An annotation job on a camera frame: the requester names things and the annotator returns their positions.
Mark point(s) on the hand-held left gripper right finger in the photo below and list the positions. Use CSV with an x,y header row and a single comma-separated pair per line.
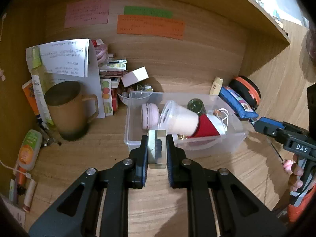
x,y
172,158

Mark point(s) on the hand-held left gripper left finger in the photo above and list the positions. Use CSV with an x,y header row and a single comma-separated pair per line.
x,y
140,153

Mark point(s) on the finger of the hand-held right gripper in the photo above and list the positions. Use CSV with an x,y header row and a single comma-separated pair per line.
x,y
269,121
267,129

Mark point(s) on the clear plastic box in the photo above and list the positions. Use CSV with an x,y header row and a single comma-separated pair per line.
x,y
138,138

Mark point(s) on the small clear acrylic block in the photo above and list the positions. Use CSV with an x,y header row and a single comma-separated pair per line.
x,y
156,138

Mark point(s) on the white plastic cup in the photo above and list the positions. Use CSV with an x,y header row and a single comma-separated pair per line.
x,y
182,124

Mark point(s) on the blue zip pouch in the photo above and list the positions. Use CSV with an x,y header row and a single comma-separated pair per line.
x,y
237,103

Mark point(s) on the pink round case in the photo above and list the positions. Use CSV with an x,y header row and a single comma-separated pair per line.
x,y
151,116

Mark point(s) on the red felt pouch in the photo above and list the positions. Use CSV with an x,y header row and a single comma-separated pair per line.
x,y
206,128

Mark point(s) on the green pump bottle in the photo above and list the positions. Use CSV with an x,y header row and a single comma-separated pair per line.
x,y
195,105

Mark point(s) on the person's right forearm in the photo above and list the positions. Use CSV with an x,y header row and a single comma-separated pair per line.
x,y
298,209

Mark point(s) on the wooden desktop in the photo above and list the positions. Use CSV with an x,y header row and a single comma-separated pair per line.
x,y
98,158

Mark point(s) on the person's right hand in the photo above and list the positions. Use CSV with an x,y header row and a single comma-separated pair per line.
x,y
297,175

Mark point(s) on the black orange round case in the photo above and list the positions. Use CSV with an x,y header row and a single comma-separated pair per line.
x,y
246,88

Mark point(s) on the white cloth pouch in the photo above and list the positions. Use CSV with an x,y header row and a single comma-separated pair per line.
x,y
219,126

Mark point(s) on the small clear bowl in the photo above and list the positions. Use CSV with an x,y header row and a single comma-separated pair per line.
x,y
123,98

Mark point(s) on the small red box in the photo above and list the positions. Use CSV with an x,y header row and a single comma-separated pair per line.
x,y
114,98

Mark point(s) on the cream lip balm tube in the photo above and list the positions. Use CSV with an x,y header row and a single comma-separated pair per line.
x,y
216,85

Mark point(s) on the fruit picture box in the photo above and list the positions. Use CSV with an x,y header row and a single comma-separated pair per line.
x,y
106,96

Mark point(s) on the small white box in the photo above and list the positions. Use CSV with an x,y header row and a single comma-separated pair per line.
x,y
134,76

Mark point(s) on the white paper sheets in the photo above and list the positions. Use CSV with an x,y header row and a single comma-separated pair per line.
x,y
95,86

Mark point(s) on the brown lidded mug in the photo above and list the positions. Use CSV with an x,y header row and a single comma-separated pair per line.
x,y
69,113

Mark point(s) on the pink tape roll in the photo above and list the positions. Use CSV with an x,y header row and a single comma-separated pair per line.
x,y
101,51

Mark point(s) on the green orange sunscreen tube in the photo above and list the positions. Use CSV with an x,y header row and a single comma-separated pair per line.
x,y
28,148

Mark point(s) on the white lip balm tube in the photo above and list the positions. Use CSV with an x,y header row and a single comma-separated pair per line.
x,y
29,195

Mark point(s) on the white folded paper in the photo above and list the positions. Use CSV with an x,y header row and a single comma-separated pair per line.
x,y
64,56

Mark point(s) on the orange packet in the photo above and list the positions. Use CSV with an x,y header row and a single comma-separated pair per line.
x,y
29,96

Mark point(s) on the orange paper note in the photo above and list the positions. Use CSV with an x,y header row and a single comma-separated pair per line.
x,y
150,27

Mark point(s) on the green paper note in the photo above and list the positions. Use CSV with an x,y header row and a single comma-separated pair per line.
x,y
148,11

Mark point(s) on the pink paper note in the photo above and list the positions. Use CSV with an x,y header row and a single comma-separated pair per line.
x,y
86,14

